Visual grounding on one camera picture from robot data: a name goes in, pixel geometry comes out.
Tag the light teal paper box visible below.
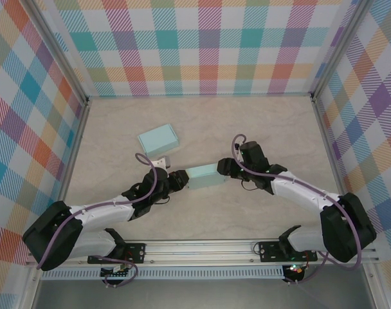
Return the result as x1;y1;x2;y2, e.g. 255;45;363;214
136;124;179;158
185;163;227;191

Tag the small electronics board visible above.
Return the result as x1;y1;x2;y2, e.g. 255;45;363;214
284;263;306;277
100;266;131;279

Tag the plaid patterned backdrop panel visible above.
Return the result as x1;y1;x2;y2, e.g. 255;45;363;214
316;0;391;309
31;0;367;97
0;0;87;309

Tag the long aluminium mounting rail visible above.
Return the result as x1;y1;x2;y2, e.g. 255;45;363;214
24;238;379;267

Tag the aluminium side floor rail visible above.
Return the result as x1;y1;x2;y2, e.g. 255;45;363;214
310;96;358;238
47;98;91;241

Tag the thin aluminium floor rail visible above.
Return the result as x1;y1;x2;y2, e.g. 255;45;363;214
86;93;314;99

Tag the white slotted cable duct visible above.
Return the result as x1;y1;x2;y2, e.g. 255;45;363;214
41;268;286;281

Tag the grey metal base plate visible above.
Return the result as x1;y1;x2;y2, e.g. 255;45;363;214
31;279;376;309

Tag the aluminium frame post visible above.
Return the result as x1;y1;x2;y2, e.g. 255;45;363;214
21;0;90;106
309;0;373;100

